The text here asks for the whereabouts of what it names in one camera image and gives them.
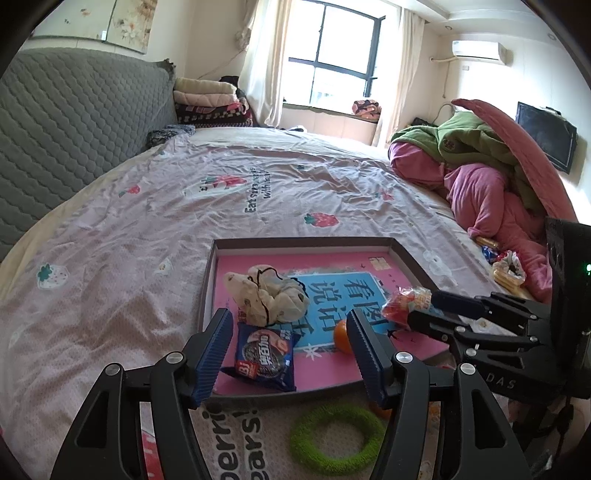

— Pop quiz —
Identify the orange tangerine front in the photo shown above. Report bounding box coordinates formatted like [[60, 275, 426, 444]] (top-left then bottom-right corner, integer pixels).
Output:
[[332, 320, 353, 355]]

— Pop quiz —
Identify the orange tangerine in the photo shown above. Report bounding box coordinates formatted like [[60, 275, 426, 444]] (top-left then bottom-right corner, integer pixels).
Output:
[[332, 320, 353, 355], [369, 401, 392, 420]]

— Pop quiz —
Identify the red white egg toy packet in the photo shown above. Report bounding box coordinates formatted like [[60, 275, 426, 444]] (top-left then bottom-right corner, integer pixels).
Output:
[[381, 287, 432, 330]]

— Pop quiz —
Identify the green fuzzy ring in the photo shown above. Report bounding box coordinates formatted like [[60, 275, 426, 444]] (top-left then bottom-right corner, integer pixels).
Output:
[[288, 401, 388, 477]]

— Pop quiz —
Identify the blue Oreo cookie packet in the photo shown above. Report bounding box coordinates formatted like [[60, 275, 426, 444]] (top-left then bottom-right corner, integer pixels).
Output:
[[221, 323, 301, 392]]

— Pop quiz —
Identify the cream fabric scrunchie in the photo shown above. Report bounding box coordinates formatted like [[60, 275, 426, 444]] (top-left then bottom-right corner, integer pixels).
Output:
[[223, 264, 310, 327]]

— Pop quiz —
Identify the snack wrappers pile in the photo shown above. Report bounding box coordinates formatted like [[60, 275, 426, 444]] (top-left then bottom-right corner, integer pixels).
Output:
[[476, 237, 532, 300]]

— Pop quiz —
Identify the orange tangerine near box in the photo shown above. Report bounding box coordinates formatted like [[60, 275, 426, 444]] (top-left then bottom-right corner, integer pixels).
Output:
[[369, 401, 392, 420]]

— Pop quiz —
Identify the pink crumpled quilt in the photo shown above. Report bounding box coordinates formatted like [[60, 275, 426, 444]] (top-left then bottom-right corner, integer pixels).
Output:
[[389, 142, 552, 303]]

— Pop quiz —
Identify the grey shallow cardboard box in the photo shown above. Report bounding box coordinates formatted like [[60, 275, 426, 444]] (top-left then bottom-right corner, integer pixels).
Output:
[[197, 237, 447, 405]]

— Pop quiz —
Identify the pink strawberry bear bedsheet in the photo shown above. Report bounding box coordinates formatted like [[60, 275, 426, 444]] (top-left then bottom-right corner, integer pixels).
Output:
[[1, 128, 496, 479]]

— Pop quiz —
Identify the green crumpled blanket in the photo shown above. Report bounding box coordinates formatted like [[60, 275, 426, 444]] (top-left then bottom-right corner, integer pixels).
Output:
[[391, 111, 545, 214]]

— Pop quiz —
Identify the small bag on windowsill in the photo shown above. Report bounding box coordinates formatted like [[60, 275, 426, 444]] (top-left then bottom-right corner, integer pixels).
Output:
[[352, 99, 382, 122]]

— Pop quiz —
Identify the white air conditioner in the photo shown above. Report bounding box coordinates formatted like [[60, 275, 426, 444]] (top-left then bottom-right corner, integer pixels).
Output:
[[452, 40, 507, 64]]

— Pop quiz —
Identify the right cream curtain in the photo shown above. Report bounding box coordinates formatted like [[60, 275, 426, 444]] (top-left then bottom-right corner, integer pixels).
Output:
[[372, 6, 426, 147]]

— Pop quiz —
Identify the cream curtain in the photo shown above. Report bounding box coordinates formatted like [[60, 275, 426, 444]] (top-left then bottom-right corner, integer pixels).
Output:
[[236, 0, 291, 127], [372, 6, 426, 147]]

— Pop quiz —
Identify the dark patterned cloth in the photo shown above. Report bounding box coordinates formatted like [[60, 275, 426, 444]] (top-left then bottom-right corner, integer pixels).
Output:
[[145, 124, 196, 149]]

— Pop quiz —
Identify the grey quilted headboard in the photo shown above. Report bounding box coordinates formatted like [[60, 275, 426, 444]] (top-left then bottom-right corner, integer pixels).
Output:
[[1, 48, 176, 255]]

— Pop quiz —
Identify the folded blankets stack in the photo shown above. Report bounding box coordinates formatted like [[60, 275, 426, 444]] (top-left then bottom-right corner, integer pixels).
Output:
[[172, 77, 254, 128]]

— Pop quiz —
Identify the left cream curtain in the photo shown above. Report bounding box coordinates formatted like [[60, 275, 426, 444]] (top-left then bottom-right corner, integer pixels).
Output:
[[236, 0, 291, 127]]

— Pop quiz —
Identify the wall mounted black television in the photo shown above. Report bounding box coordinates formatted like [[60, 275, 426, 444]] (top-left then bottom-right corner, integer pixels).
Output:
[[515, 102, 578, 173]]

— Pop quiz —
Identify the window with dark frame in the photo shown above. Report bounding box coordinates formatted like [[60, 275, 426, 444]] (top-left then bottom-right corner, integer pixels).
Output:
[[283, 1, 387, 113]]

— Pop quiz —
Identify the floral wall painting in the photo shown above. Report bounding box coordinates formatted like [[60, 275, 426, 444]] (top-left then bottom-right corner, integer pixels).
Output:
[[31, 0, 157, 54]]

